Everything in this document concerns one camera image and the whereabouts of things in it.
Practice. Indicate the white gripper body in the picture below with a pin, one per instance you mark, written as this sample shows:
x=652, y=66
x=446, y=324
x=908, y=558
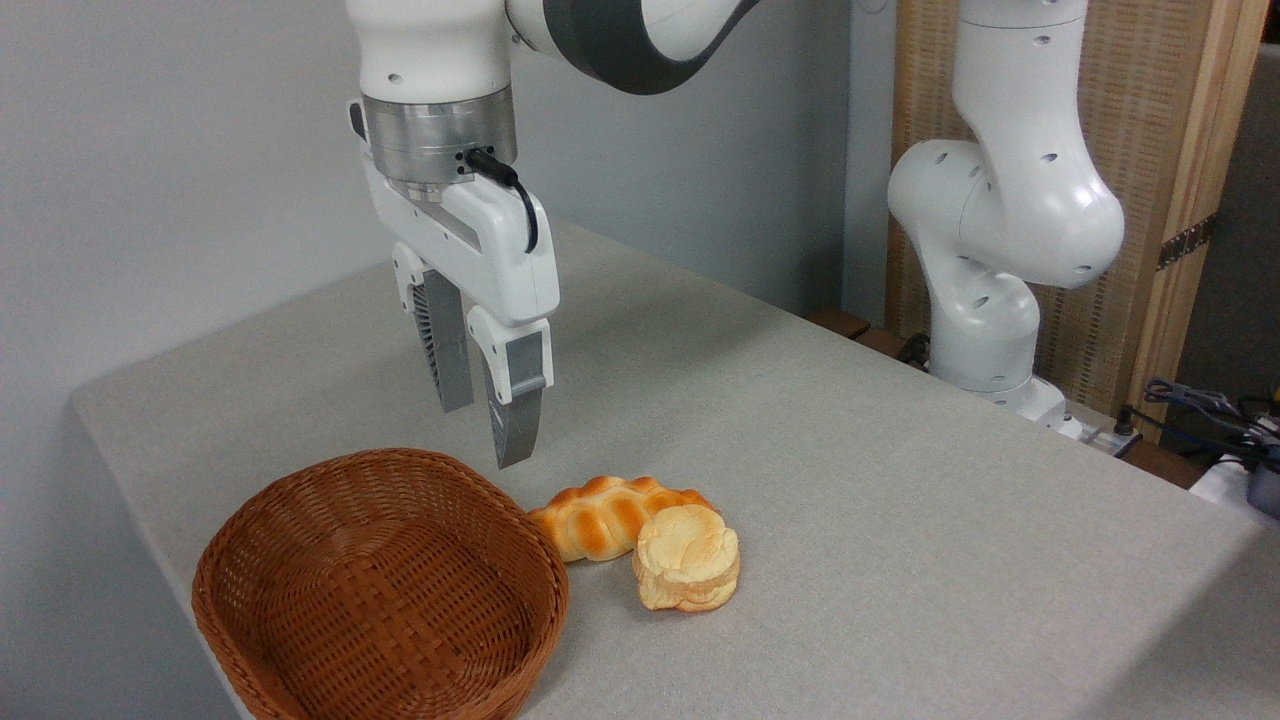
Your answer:
x=480, y=250

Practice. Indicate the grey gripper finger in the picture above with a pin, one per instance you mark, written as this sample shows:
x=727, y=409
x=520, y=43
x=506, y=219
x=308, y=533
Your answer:
x=518, y=400
x=445, y=350

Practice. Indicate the round pale bread bun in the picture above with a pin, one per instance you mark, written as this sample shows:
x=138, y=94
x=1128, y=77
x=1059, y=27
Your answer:
x=690, y=560

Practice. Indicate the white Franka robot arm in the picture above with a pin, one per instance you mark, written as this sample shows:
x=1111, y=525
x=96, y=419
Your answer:
x=1000, y=220

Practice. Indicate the braided golden bread loaf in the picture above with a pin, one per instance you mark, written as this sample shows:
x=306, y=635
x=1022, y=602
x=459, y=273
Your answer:
x=600, y=520

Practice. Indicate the brown wicker basket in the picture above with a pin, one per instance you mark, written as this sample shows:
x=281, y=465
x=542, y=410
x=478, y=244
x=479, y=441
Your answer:
x=380, y=600

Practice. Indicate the dark wooden ledge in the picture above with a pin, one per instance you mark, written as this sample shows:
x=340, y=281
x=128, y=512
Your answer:
x=845, y=322

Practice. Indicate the dark metal screen hinge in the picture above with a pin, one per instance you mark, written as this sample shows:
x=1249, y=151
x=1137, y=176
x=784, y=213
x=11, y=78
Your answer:
x=1185, y=243

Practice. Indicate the wooden woven folding screen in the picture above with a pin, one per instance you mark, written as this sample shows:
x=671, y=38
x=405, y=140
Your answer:
x=1150, y=100

